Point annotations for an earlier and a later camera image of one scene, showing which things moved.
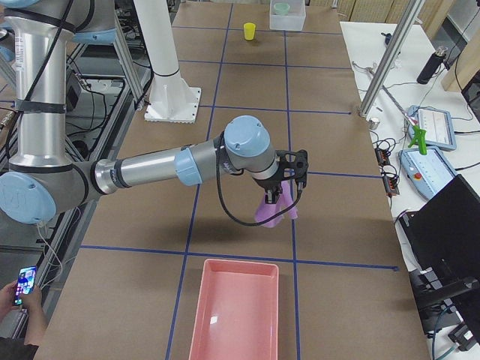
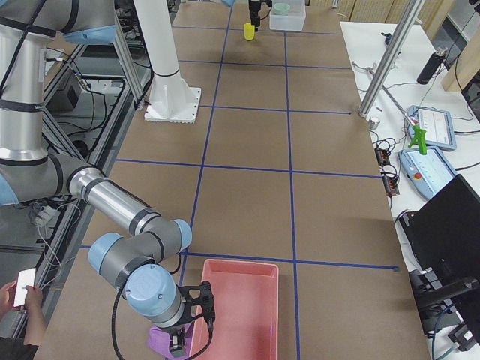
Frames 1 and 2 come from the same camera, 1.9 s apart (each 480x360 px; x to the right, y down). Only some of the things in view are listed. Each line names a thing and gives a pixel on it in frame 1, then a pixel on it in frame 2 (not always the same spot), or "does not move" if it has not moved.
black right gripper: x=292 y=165 -> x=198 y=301
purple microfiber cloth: x=266 y=211 -> x=158 y=343
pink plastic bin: x=237 y=311 does not move
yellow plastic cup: x=249 y=30 does not move
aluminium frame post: x=403 y=36 does not move
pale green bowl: x=281 y=9 does not move
